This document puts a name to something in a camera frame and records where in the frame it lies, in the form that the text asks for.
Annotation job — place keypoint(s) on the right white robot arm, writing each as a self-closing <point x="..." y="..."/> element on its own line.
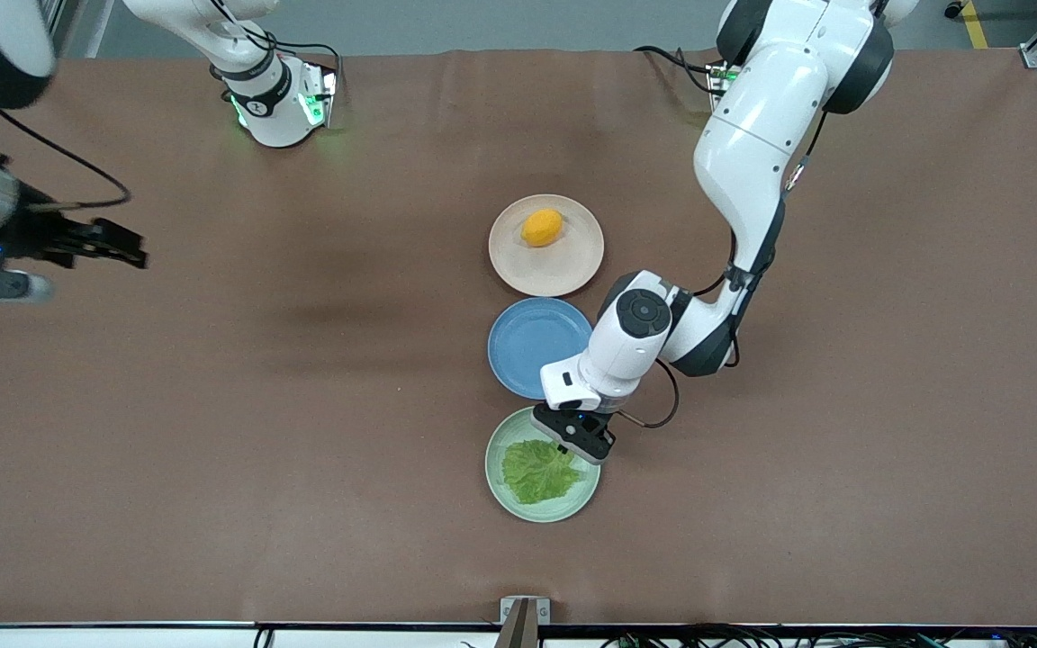
<point x="271" y="108"/>

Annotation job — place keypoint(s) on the pale beige round plate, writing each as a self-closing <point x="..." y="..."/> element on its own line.
<point x="563" y="270"/>

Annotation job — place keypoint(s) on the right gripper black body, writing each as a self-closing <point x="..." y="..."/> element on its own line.
<point x="43" y="237"/>

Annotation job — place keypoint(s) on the green lettuce leaf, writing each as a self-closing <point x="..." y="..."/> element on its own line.
<point x="536" y="477"/>

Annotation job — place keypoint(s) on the blue round plate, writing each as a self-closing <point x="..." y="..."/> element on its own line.
<point x="523" y="346"/>

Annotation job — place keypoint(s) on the yellow lemon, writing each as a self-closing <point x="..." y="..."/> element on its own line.
<point x="542" y="228"/>

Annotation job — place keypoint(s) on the brown table cover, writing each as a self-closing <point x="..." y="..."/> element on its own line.
<point x="302" y="450"/>

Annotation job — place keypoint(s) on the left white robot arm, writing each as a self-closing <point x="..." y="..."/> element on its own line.
<point x="752" y="135"/>

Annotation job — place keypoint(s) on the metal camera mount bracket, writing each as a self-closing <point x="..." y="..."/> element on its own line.
<point x="524" y="616"/>

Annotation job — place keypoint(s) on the light green round plate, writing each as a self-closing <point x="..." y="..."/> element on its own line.
<point x="572" y="506"/>

